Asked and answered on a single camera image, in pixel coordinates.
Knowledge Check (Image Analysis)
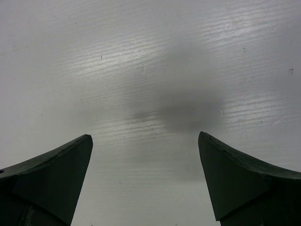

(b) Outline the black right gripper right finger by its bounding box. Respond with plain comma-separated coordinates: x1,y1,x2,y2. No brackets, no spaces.
198,132,301,226

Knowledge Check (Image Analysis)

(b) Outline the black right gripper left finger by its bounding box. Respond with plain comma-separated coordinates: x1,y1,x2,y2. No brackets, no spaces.
0,134,93,226

